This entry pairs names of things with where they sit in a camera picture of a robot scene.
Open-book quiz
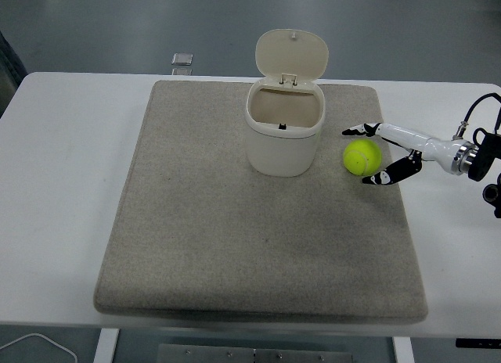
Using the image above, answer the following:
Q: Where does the yellow tennis ball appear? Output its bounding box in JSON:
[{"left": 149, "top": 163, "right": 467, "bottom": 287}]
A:
[{"left": 343, "top": 138, "right": 383, "bottom": 177}]

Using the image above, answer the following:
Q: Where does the white table leg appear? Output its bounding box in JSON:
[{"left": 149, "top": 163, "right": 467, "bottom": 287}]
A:
[
  {"left": 392, "top": 336, "right": 416, "bottom": 363},
  {"left": 93, "top": 328, "right": 121, "bottom": 363}
]

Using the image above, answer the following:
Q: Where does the cream bin with hinged lid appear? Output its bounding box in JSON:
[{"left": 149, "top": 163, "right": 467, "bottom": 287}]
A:
[{"left": 244, "top": 29, "right": 329, "bottom": 178}]

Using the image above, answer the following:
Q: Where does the white cable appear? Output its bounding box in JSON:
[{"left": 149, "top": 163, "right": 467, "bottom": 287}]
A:
[{"left": 0, "top": 332, "right": 78, "bottom": 363}]

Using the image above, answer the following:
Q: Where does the black table control panel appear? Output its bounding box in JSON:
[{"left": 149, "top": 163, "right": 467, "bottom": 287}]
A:
[{"left": 455, "top": 338, "right": 501, "bottom": 349}]

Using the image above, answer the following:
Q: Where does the beige fabric mat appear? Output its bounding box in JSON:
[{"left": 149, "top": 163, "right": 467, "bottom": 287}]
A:
[{"left": 92, "top": 79, "right": 430, "bottom": 325}]

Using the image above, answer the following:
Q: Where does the dark blurry object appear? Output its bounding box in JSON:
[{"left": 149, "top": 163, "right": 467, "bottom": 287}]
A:
[{"left": 0, "top": 29, "right": 27, "bottom": 120}]

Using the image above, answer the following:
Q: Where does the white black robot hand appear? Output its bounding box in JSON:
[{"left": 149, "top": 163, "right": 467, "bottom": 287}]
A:
[{"left": 341, "top": 121, "right": 460, "bottom": 185}]

